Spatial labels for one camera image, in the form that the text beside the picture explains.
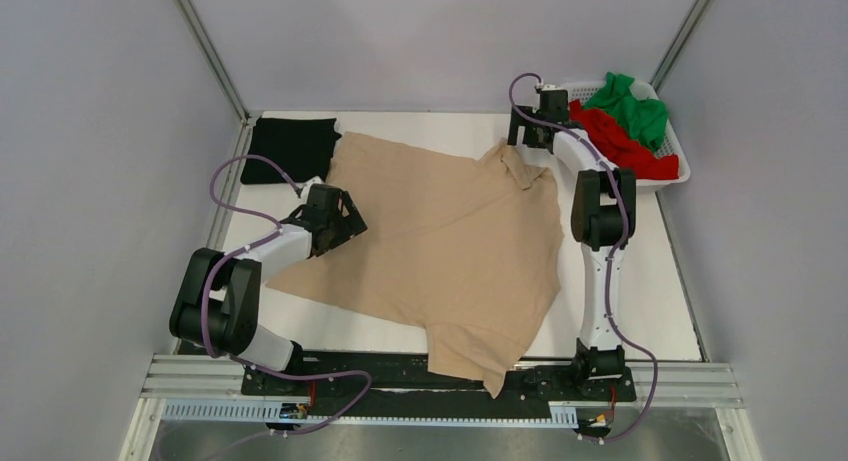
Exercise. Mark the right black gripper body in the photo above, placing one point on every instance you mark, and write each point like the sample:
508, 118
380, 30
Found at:
529, 118

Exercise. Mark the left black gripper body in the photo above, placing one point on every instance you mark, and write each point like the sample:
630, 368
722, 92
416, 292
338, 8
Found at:
342, 228

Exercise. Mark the beige t shirt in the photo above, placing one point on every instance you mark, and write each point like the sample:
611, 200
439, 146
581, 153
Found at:
466, 249

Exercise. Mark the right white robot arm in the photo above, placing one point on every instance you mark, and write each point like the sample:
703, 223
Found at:
602, 221

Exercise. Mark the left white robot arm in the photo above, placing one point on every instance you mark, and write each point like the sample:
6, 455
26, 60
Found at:
218, 303

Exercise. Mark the folded black t shirt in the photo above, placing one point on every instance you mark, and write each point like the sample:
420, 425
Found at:
303, 148

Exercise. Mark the red t shirt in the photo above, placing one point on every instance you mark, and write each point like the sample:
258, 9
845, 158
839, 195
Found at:
613, 142

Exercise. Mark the green t shirt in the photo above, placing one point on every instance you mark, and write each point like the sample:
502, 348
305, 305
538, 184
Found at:
644, 120

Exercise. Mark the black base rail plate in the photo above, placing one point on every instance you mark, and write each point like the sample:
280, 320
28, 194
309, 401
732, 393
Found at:
368, 383

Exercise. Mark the white slotted cable duct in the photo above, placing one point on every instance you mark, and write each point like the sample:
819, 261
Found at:
279, 413

